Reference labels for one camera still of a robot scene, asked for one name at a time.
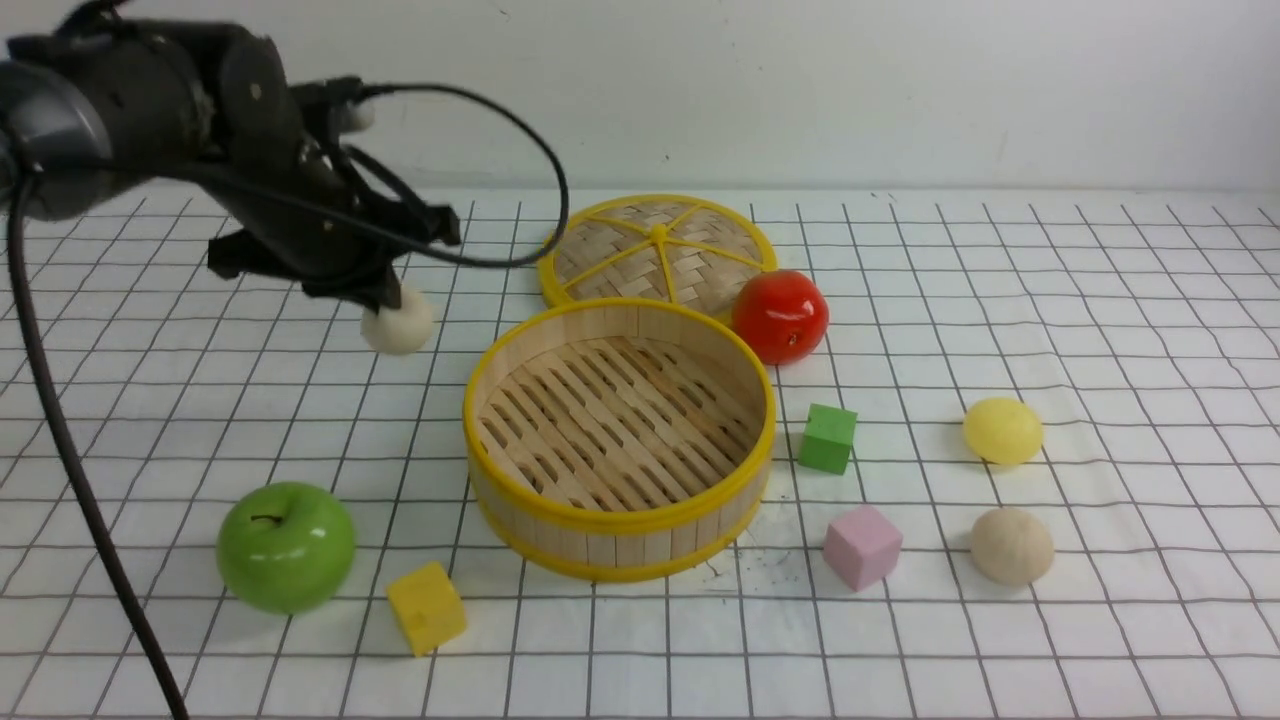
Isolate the white bun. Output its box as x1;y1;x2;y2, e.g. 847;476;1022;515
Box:
360;284;436;356

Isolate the woven bamboo steamer lid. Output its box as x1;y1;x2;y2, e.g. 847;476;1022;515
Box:
536;193;780;322

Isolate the red tomato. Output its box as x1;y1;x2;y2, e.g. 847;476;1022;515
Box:
730;270;829;366

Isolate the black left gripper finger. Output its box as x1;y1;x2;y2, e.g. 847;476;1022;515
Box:
346;145;462;249
340;258;403;311

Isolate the yellow foam cube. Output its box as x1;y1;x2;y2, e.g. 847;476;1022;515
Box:
387;562;468;657

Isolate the white grid tablecloth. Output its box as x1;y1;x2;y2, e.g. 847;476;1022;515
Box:
26;187;1279;719

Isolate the yellow bun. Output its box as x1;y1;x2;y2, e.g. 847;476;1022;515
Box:
963;397;1044;466

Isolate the green apple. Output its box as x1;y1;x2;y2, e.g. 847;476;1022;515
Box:
215;482;356;615

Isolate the pink foam cube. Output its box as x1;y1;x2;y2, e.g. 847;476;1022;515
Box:
822;505;904;592

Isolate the green foam cube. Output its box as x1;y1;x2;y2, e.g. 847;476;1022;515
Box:
796;404;858;475

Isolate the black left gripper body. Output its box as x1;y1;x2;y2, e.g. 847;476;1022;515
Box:
207;79;392;300

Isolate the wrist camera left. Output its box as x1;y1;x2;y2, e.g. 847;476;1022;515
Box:
320;76;375;136

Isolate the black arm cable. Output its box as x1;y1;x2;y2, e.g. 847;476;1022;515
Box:
5;82;571;720

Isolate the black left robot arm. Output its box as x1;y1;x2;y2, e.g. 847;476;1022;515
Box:
3;12;461;311

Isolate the bamboo steamer tray yellow rim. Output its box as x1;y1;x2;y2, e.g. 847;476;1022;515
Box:
462;299;777;583

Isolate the beige bun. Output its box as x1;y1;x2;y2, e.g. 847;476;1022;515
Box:
970;507;1055;587

